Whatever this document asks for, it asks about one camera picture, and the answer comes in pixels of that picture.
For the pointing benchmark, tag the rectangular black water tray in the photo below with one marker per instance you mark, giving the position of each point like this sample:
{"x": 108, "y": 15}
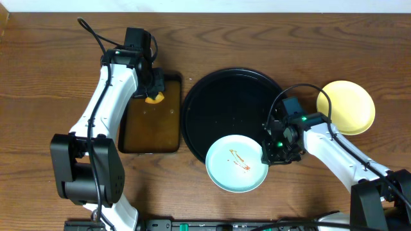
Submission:
{"x": 153, "y": 128}

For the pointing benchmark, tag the yellow plate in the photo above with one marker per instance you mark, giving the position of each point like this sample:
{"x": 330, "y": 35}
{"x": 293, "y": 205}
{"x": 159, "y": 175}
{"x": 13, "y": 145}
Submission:
{"x": 352, "y": 108}

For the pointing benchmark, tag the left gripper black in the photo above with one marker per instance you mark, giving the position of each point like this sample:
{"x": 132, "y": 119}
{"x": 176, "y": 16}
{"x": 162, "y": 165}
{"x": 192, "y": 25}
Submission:
{"x": 155, "y": 87}

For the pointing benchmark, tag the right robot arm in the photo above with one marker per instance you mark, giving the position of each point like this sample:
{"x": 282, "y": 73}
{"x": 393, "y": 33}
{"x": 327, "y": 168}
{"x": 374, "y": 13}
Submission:
{"x": 380, "y": 197}

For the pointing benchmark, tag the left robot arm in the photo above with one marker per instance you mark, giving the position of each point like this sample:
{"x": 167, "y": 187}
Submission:
{"x": 87, "y": 167}

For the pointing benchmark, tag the round black tray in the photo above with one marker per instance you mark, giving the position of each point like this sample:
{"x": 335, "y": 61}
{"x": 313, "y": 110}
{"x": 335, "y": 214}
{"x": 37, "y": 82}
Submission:
{"x": 233, "y": 101}

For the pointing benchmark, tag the light green plate lower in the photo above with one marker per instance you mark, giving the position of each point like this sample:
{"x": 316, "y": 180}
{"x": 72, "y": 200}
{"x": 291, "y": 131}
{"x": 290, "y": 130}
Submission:
{"x": 234, "y": 164}

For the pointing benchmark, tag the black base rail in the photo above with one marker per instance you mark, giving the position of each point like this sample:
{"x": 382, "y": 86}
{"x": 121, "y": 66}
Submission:
{"x": 168, "y": 225}

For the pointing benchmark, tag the green yellow sponge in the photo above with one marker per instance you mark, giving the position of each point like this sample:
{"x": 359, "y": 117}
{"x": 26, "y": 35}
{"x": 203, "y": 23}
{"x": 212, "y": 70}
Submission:
{"x": 155, "y": 100}

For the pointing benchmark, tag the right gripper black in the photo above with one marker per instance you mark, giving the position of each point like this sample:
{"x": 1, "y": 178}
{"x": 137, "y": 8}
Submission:
{"x": 271, "y": 158}

